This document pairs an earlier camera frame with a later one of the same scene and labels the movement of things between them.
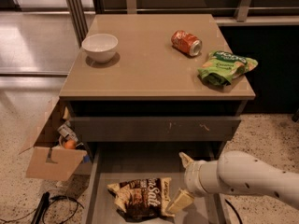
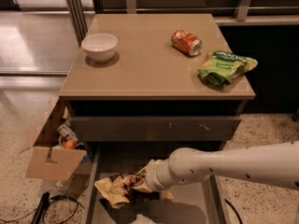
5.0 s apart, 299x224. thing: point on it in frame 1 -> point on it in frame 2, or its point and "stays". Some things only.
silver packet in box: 67,132 stays
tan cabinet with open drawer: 137,104 stays
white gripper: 191,175 -> 151,177
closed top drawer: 156,129 stays
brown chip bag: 142,200 -> 118,188
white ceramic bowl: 100,48 stays
